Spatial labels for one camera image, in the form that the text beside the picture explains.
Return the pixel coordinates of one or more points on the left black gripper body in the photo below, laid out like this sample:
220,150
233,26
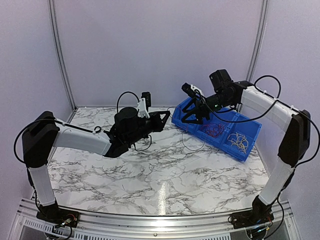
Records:
138,135

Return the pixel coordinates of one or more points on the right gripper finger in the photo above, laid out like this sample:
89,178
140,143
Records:
186,118
191,107

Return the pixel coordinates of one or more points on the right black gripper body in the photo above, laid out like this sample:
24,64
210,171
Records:
222,101

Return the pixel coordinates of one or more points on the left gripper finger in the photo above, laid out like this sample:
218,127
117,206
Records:
162,123
164,114

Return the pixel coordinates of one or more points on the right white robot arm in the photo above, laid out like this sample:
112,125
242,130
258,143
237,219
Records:
295,125

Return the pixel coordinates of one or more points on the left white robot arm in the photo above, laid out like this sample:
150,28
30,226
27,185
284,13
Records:
39,139

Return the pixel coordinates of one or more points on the blue three-compartment bin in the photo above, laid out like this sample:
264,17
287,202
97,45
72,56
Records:
235,137

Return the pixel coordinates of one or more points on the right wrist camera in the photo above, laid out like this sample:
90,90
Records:
192,91

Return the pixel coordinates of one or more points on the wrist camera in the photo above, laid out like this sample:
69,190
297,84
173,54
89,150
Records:
192,91
143,105

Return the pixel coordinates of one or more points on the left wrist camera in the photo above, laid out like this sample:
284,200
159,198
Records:
143,105

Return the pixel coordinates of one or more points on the right aluminium frame post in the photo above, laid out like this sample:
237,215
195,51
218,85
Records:
263,15

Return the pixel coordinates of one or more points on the aluminium frame post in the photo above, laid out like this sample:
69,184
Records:
59,53
263,15

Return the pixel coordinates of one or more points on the left aluminium frame post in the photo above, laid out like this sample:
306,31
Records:
59,53

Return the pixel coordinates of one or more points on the aluminium front rail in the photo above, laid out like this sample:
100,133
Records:
91,225

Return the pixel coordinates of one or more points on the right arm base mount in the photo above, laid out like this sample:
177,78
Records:
247,218

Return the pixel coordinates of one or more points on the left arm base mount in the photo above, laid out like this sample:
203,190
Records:
56,215

